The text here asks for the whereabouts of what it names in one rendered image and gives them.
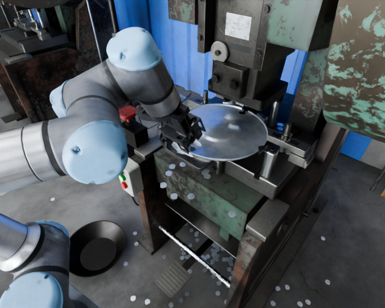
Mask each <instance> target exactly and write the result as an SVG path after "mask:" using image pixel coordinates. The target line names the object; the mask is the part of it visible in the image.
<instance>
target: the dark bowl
mask: <svg viewBox="0 0 385 308"><path fill-rule="evenodd" d="M69 239H70V259H69V272H70V273H72V274H73V275H75V276H78V277H94V276H98V275H100V274H103V273H105V272H107V271H108V270H110V269H111V268H112V267H113V266H114V265H115V264H116V263H117V262H118V261H119V260H120V258H121V257H122V255H123V253H124V251H125V247H126V243H127V239H126V236H125V232H124V231H123V229H122V228H121V226H119V225H118V224H116V223H114V222H112V221H94V222H90V223H88V224H86V225H84V226H82V227H81V228H79V229H78V230H77V231H76V232H75V233H74V234H73V235H72V236H71V237H70V238H69Z"/></svg>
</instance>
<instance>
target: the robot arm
mask: <svg viewBox="0 0 385 308"><path fill-rule="evenodd" d="M106 51H107V54H108V56H109V58H108V59H106V60H105V61H103V62H102V63H100V64H98V65H96V66H94V67H93V68H91V69H89V70H88V71H85V72H84V73H82V74H80V75H78V76H76V77H74V78H73V79H69V80H67V81H65V82H64V83H63V84H62V85H61V86H59V87H58V88H56V89H54V90H53V91H52V92H51V94H50V97H49V99H50V102H51V104H52V108H53V110H54V112H55V113H56V115H57V116H58V118H56V119H53V120H47V121H43V122H38V123H33V124H29V125H25V126H19V127H16V128H11V129H8V130H2V131H0V194H1V193H5V192H8V191H12V190H15V189H19V188H23V187H26V186H30V185H34V184H37V183H41V182H45V181H48V180H52V179H55V178H59V177H63V176H66V175H70V176H71V177H72V178H74V179H75V180H77V181H79V182H81V183H85V184H89V183H96V184H102V183H106V182H110V181H111V180H113V179H115V178H116V177H118V176H119V175H120V174H121V173H122V172H123V171H124V169H125V167H126V165H127V162H128V149H127V136H126V134H125V132H124V130H123V127H122V123H121V119H120V115H119V110H118V108H119V107H120V106H122V105H124V104H126V103H127V102H129V101H131V100H132V99H134V98H137V99H138V101H139V102H140V104H141V105H140V106H139V107H138V109H137V112H136V113H135V114H136V115H137V116H138V117H139V118H140V119H141V120H146V121H151V122H159V125H158V127H157V128H158V131H157V134H159V136H160V138H159V141H161V144H162V146H163V147H164V148H166V149H168V150H173V151H175V152H177V153H181V154H185V155H188V156H190V157H193V155H192V154H191V153H190V149H191V144H193V145H197V146H201V145H202V144H201V143H200V142H199V141H198V140H199V139H200V137H201V136H202V135H203V134H202V131H204V132H206V130H205V127H204V125H203V123H202V120H201V118H200V117H197V116H195V115H193V114H190V113H189V112H190V110H189V107H188V106H186V105H184V104H182V101H181V98H180V94H179V92H178V90H177V88H176V86H175V84H174V81H173V79H172V77H171V74H170V73H169V71H168V69H167V66H166V64H165V62H164V59H163V55H162V53H161V51H160V50H159V49H158V47H157V45H156V43H155V41H154V39H153V37H152V35H151V34H150V33H149V32H148V31H147V30H145V29H143V28H141V27H129V28H126V29H124V30H122V31H120V32H118V33H116V35H115V37H114V38H112V39H110V41H109V43H108V45H107V49H106ZM199 122H200V123H201V126H202V127H201V126H199V124H198V123H199ZM197 139H198V140H197ZM69 259H70V239H69V234H68V231H67V229H66V228H65V227H64V226H63V225H62V224H60V223H58V222H55V221H49V222H46V221H45V220H41V221H35V222H27V223H25V224H22V223H20V222H18V221H16V220H14V219H12V218H10V217H8V216H6V215H4V214H2V213H0V269H1V270H3V271H6V272H8V273H12V274H13V275H14V277H13V282H12V283H11V284H10V288H9V289H8V290H6V291H5V292H4V293H3V295H2V296H1V299H0V308H88V307H87V306H86V305H85V304H84V303H82V302H80V301H77V300H72V299H70V297H69Z"/></svg>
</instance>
